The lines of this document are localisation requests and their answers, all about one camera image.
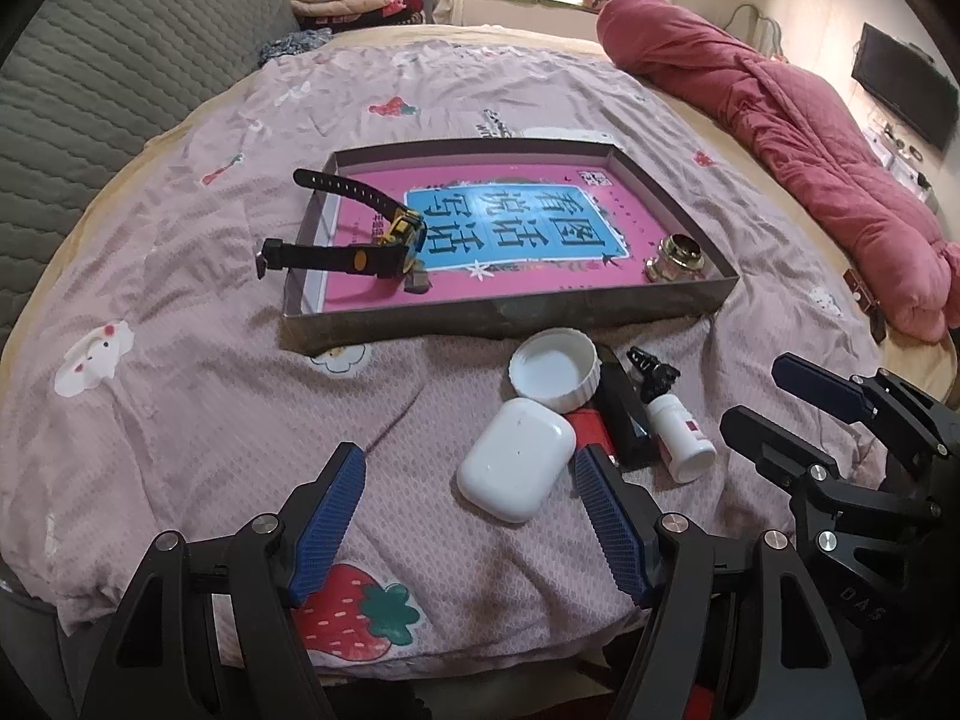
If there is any grey cardboard tray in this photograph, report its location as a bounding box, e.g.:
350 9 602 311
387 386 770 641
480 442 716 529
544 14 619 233
281 136 740 355

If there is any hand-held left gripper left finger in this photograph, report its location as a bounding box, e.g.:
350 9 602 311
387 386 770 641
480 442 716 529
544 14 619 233
79 442 368 720

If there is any red quilt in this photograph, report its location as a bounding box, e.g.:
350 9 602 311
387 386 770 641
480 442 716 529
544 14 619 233
596 0 960 342

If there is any small white bottle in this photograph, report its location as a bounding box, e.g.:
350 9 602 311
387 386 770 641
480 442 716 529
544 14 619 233
646 393 718 484

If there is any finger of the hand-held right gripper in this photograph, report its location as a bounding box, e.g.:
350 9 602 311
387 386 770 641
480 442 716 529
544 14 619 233
771 351 960 492
720 405 944 563

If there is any grey quilted headboard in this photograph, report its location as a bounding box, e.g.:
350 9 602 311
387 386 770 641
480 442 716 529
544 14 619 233
0 0 301 346

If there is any black wall television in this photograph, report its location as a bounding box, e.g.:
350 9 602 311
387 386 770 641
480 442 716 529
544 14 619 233
851 22 960 160

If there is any pink strawberry print bedsheet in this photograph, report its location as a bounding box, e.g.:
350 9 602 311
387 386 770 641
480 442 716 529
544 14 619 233
0 22 893 683

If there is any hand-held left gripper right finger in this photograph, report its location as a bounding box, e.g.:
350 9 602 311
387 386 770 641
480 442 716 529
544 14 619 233
574 444 863 720

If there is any white earbuds case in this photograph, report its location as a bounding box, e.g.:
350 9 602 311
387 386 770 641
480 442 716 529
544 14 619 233
457 397 577 524

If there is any white wall shelf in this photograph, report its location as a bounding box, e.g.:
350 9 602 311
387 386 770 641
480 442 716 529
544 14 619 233
861 111 942 212

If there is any brown leather item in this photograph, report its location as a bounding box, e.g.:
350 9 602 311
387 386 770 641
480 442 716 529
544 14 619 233
843 266 887 340

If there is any blue floral cloth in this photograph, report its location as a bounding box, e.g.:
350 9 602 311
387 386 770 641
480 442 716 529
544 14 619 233
258 26 332 66

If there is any white ridged jar lid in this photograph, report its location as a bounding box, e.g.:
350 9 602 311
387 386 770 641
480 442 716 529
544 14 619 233
508 328 601 413

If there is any pink and blue book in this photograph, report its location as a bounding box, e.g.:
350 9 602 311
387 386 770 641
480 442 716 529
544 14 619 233
321 162 698 314

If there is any black and yellow wristwatch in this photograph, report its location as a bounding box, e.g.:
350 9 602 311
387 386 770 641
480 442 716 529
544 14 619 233
253 168 427 282

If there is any small black clip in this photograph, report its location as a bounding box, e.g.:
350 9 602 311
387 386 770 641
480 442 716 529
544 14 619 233
627 346 680 402

